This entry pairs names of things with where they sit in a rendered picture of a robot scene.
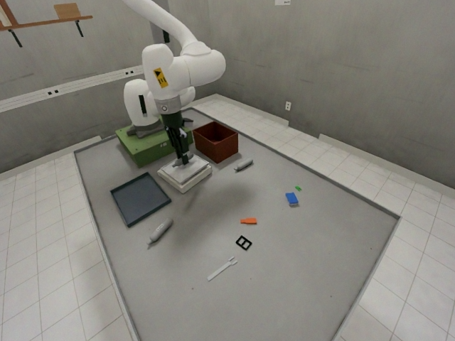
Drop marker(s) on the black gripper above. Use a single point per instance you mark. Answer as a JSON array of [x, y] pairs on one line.
[[176, 134]]

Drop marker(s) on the orange block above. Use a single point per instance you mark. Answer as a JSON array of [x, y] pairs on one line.
[[249, 221]]

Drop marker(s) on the grey table edge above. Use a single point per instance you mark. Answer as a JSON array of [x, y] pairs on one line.
[[362, 197]]

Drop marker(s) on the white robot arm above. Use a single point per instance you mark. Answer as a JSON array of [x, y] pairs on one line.
[[170, 80]]

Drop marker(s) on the red open box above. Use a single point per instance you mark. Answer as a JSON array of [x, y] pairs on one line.
[[216, 141]]

